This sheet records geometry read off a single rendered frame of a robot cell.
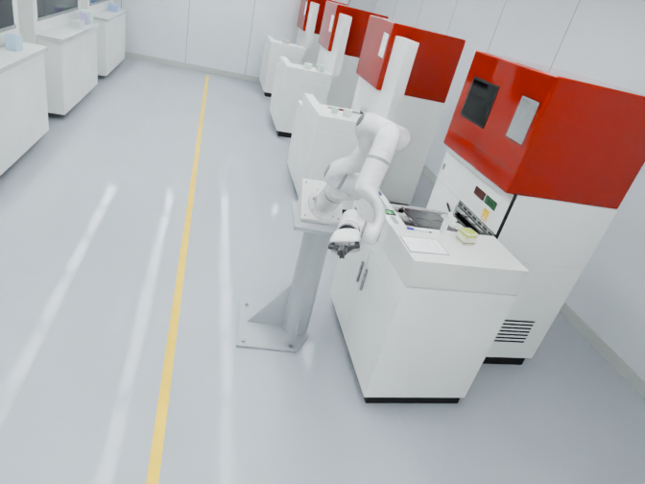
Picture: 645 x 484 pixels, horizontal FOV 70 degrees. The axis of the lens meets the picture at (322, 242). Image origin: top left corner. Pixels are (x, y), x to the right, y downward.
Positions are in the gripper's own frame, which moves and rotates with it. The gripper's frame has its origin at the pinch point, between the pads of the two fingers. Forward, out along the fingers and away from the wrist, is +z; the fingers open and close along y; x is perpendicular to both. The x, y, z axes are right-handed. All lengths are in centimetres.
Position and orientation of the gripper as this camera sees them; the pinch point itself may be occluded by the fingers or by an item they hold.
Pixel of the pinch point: (342, 252)
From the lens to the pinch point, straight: 148.9
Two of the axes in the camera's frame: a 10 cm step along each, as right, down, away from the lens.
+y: -9.8, 0.3, 1.9
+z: -1.6, 3.9, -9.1
